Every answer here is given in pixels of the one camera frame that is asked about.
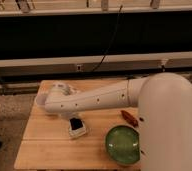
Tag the white metal shelf rail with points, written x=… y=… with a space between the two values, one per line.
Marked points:
x=76 y=64

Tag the white plastic cup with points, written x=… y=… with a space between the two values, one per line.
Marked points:
x=40 y=100

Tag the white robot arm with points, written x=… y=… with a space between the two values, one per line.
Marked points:
x=164 y=103

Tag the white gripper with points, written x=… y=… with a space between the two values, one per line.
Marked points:
x=68 y=115

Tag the brown red chili pepper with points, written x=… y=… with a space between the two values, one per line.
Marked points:
x=129 y=118

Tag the black eraser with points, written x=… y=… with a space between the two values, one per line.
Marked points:
x=76 y=123

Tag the green round bowl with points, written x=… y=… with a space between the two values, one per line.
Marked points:
x=122 y=145

